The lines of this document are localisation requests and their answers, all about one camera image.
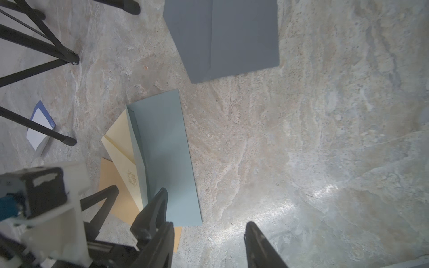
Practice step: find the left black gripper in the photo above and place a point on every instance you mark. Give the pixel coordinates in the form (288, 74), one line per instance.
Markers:
(101, 254)

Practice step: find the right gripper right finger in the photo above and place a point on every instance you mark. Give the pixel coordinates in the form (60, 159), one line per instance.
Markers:
(260, 253)

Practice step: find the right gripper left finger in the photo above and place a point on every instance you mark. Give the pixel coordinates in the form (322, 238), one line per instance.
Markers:
(154, 234)

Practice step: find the cream envelope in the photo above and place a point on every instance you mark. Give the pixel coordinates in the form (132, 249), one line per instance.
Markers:
(117, 142)

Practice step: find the dark grey envelope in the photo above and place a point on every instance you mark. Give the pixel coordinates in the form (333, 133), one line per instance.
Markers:
(218, 39)

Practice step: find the tan brown envelope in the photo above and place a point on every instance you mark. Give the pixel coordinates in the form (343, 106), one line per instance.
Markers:
(124, 208)

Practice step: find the blue-grey envelope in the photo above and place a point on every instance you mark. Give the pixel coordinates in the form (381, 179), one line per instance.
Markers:
(162, 156)

